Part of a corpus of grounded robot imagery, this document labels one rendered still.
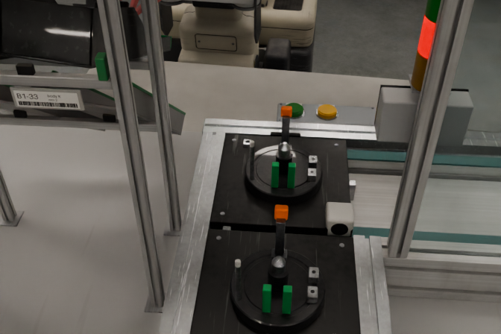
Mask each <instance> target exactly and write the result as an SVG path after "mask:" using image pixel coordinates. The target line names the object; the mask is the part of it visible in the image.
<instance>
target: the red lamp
mask: <svg viewBox="0 0 501 334"><path fill-rule="evenodd" d="M434 30H435V23H434V22H431V21H430V20H428V19H427V18H426V16H425V15H424V19H423V25H422V29H421V33H420V40H419V43H418V47H417V50H418V52H419V54H420V55H421V56H423V57H425V58H426V59H428V57H429V51H430V48H431V44H432V38H433V34H434Z"/></svg>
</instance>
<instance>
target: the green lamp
mask: <svg viewBox="0 0 501 334"><path fill-rule="evenodd" d="M440 3H441V0H427V4H426V11H425V16H426V18H427V19H428V20H430V21H431V22H434V23H436V21H437V17H438V11H439V7H440Z"/></svg>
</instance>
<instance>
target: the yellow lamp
mask: <svg viewBox="0 0 501 334"><path fill-rule="evenodd" d="M427 60H428V59H426V58H425V57H423V56H421V55H420V54H419V52H418V51H417V54H416V58H415V65H414V68H413V73H412V79H411V84H412V86H413V87H414V88H415V89H416V90H417V91H419V92H420V91H421V88H422V84H423V78H424V75H425V71H426V65H427Z"/></svg>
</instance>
